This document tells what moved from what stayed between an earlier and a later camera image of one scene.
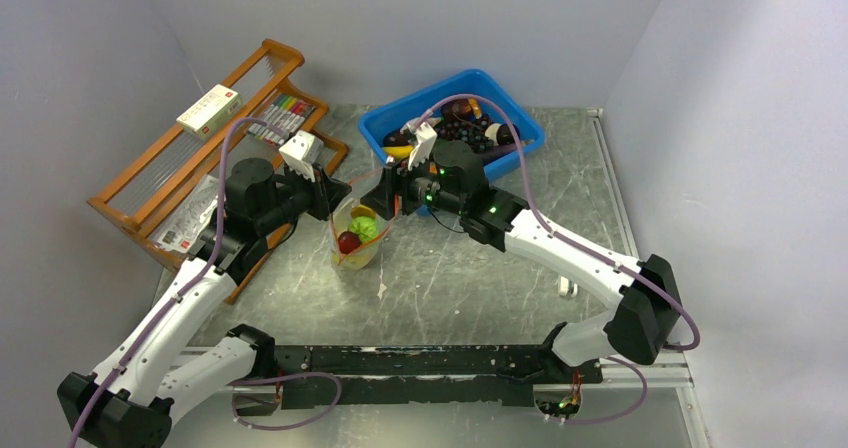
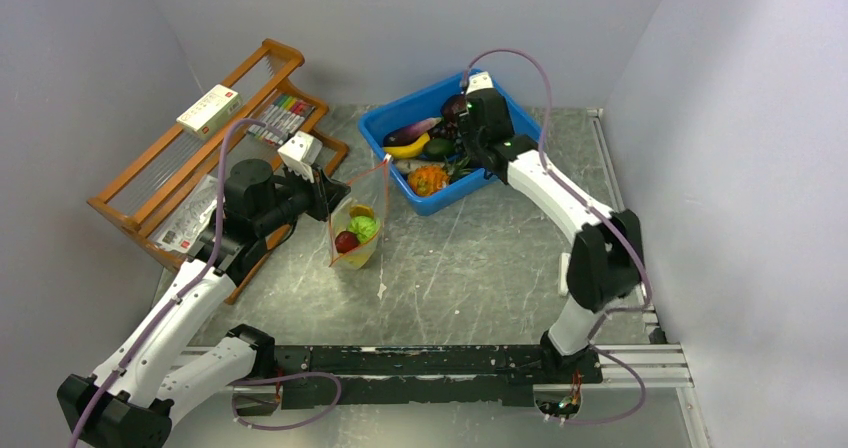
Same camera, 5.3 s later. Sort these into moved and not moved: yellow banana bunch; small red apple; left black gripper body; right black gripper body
Moved: right black gripper body
Not moved: small red apple; left black gripper body; yellow banana bunch
